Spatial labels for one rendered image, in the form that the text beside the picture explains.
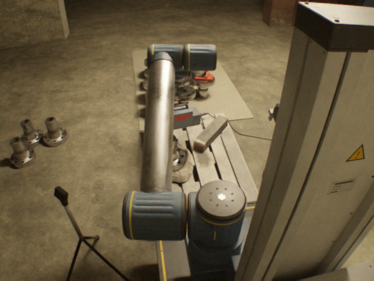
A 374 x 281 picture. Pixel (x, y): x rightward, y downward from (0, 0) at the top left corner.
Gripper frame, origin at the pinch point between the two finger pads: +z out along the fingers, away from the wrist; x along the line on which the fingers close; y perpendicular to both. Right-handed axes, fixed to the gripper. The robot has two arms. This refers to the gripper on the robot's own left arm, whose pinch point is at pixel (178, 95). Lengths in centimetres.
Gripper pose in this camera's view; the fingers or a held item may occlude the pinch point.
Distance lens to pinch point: 268.9
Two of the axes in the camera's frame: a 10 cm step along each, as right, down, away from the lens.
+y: 9.5, -2.1, 2.5
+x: -3.3, -6.1, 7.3
